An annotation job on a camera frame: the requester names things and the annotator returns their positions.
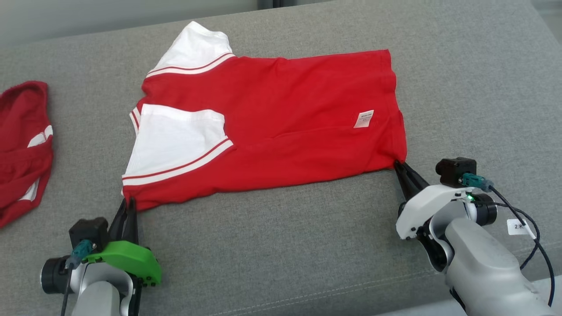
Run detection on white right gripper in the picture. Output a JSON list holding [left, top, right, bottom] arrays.
[[394, 161, 476, 240]]

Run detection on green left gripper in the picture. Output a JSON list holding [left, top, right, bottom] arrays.
[[81, 197, 162, 288]]

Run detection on red shorts with white stripes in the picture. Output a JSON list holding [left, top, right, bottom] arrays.
[[0, 81, 54, 229]]

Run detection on red jersey shirt number 23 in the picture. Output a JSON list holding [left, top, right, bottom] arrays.
[[122, 21, 407, 212]]

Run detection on grey fabric sofa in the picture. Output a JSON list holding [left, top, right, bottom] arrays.
[[0, 0, 562, 316]]

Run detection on right camera cable teal plug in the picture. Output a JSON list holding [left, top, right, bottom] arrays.
[[461, 173, 556, 308]]

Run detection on white cable label tag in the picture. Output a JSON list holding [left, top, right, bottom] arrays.
[[507, 218, 537, 237]]

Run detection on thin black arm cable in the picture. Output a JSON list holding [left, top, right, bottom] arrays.
[[494, 201, 541, 270]]

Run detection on grey partition post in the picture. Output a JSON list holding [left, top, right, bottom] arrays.
[[259, 0, 308, 9]]

